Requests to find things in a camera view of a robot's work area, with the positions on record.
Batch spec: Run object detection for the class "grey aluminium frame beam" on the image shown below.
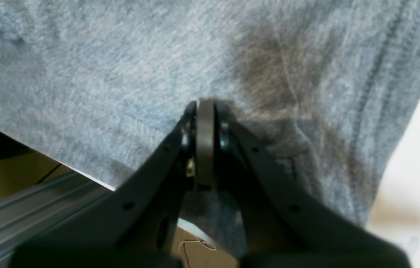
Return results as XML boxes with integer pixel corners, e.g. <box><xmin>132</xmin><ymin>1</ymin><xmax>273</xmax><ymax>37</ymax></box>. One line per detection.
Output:
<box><xmin>0</xmin><ymin>172</ymin><xmax>112</xmax><ymax>268</ymax></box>

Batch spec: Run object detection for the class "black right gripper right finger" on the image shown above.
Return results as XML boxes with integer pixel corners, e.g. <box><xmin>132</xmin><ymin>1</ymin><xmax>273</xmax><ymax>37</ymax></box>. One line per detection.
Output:
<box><xmin>215</xmin><ymin>102</ymin><xmax>410</xmax><ymax>268</ymax></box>

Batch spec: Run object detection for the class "grey t-shirt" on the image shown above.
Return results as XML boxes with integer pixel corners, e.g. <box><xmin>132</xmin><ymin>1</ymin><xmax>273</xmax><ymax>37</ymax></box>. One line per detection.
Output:
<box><xmin>0</xmin><ymin>0</ymin><xmax>420</xmax><ymax>227</ymax></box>

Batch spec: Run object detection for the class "white thin cable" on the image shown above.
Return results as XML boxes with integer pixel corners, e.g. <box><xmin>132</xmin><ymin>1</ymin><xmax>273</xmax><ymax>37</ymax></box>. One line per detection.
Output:
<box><xmin>178</xmin><ymin>238</ymin><xmax>218</xmax><ymax>268</ymax></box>

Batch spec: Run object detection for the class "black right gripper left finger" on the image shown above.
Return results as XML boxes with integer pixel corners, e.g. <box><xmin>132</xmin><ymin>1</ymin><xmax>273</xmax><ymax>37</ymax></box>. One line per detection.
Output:
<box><xmin>9</xmin><ymin>101</ymin><xmax>197</xmax><ymax>268</ymax></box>

